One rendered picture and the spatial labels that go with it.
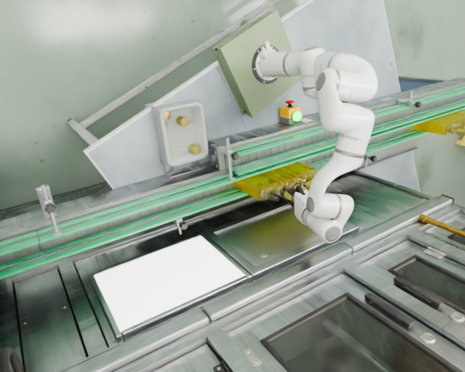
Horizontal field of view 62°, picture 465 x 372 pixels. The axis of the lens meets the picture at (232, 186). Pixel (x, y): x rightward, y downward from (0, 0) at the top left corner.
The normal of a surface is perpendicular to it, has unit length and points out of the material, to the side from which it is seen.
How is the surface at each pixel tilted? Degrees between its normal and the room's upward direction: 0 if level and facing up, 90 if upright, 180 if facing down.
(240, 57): 4
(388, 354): 90
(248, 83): 4
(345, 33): 0
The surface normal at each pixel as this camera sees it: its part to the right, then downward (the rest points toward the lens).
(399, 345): -0.08, -0.91
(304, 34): 0.52, 0.30
